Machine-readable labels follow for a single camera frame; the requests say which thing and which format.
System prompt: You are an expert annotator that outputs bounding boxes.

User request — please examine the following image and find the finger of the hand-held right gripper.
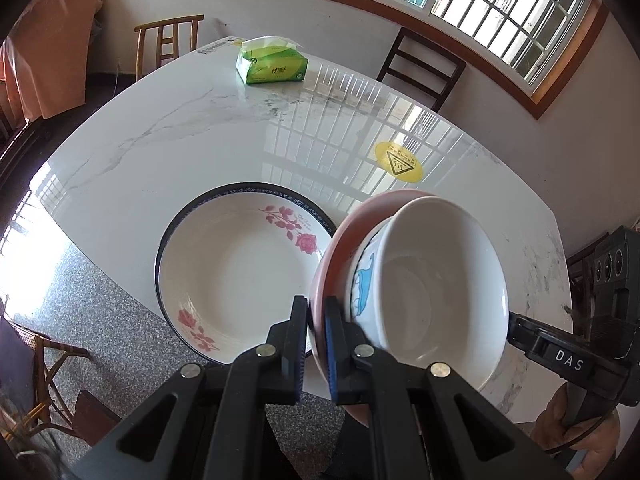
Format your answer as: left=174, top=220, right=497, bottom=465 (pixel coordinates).
left=507, top=312, right=597, bottom=379

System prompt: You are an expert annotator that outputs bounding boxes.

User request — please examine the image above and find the pink bowl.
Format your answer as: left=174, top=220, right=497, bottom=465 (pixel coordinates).
left=309, top=190, right=451, bottom=428

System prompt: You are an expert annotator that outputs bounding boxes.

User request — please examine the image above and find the small white bowl blue print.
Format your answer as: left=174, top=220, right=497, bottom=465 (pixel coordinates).
left=344, top=196, right=510, bottom=393

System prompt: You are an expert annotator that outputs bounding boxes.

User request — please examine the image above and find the round yellow sticker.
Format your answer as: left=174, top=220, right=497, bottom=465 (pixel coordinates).
left=375, top=141, right=423, bottom=183

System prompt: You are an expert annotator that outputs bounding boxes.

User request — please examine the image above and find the green tissue pack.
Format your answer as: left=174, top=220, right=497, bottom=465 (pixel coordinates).
left=236, top=36, right=308, bottom=86

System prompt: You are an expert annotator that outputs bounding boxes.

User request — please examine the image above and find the brown wooden stool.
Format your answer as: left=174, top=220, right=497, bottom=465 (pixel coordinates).
left=75, top=389, right=123, bottom=441

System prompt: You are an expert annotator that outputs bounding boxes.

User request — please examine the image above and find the wooden framed barred window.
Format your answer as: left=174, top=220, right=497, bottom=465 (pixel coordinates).
left=262, top=0, right=608, bottom=118

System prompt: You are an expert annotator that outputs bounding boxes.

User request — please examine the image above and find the blue patterned plate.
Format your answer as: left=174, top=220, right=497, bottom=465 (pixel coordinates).
left=155, top=181, right=337, bottom=361

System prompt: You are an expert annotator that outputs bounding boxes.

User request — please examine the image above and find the person's right hand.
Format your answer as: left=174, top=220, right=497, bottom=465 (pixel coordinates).
left=530, top=387, right=621, bottom=468

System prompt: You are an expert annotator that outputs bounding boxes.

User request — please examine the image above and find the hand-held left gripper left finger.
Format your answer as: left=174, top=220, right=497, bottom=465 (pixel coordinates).
left=67, top=295, right=308, bottom=480

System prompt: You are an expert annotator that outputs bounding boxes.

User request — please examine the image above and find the dark wooden chair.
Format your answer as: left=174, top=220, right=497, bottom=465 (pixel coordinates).
left=376, top=27, right=467, bottom=113

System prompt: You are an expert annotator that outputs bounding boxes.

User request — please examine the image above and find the white paper label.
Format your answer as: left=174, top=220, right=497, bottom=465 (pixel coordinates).
left=196, top=36, right=247, bottom=54

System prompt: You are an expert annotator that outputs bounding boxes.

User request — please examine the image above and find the orange cloth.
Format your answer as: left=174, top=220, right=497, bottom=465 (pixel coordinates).
left=0, top=0, right=101, bottom=121

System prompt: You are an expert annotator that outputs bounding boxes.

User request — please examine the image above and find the light wooden chair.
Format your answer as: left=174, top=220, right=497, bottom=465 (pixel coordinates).
left=134, top=14, right=205, bottom=82

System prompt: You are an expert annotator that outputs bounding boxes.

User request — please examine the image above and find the rattan chair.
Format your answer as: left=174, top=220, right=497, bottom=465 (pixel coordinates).
left=0, top=310, right=93, bottom=441

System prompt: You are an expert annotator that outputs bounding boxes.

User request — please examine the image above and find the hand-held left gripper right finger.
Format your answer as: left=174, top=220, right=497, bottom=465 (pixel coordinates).
left=324, top=296, right=573, bottom=480

